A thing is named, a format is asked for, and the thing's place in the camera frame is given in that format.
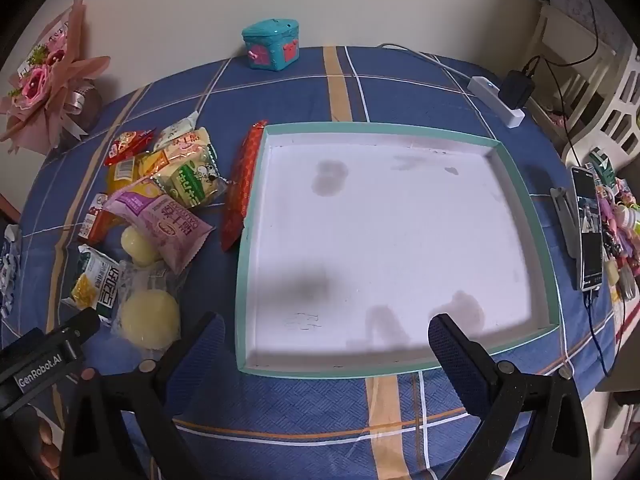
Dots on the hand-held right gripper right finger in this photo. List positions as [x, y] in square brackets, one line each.
[455, 360]

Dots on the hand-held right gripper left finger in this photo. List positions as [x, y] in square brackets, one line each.
[205, 355]

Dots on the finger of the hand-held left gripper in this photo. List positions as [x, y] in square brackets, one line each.
[82, 325]

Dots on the green corn snack packet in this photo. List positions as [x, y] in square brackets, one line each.
[92, 282]

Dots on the large round pastry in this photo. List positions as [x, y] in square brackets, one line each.
[150, 317]

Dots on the small round pastry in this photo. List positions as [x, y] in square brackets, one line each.
[137, 245]

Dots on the red white snack packet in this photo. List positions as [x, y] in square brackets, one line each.
[95, 220]

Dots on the purple snack packet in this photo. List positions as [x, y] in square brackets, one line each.
[165, 220]

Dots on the teal-rimmed white tray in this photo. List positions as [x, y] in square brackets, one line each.
[390, 240]

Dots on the yellow cake packet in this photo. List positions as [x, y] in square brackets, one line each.
[125, 172]

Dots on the green yellow cartoon snack packet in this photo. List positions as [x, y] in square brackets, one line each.
[192, 180]

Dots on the long red snack packet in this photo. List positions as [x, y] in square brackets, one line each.
[242, 180]

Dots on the red cartoon snack packet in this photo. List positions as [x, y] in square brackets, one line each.
[125, 145]

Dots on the orange cream snack packet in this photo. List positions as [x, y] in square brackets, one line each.
[192, 144]

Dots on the cream white snack packet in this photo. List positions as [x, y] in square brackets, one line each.
[175, 132]

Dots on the blue white tissue pack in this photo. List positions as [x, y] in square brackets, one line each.
[7, 270]

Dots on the grey phone stand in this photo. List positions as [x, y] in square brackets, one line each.
[565, 215]

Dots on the smartphone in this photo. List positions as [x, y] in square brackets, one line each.
[587, 230]

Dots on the pile of colourful small toys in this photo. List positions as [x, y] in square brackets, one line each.
[620, 230]

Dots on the green white box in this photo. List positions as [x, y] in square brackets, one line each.
[602, 165]

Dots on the pink flower bouquet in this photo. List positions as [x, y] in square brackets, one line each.
[50, 75]

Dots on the blue plaid tablecloth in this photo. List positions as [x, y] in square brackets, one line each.
[400, 95]

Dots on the white power strip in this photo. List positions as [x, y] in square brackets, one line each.
[487, 91]

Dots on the black charger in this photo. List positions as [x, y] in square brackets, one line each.
[515, 89]

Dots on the white lattice plastic chair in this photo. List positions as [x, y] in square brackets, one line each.
[622, 105]

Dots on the teal toy house box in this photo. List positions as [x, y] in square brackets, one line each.
[270, 45]

